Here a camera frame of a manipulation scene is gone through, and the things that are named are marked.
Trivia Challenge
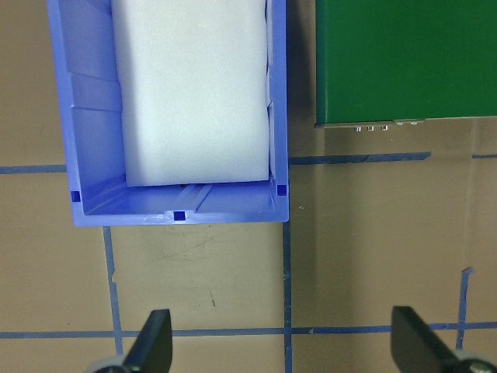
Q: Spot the blue plastic storage bin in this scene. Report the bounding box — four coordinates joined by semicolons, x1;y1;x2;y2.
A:
45;0;290;228

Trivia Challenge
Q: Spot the white foam pad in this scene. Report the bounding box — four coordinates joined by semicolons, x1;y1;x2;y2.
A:
111;0;272;187

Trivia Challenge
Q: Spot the green conveyor belt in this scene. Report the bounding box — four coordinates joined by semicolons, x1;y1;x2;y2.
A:
313;0;497;132

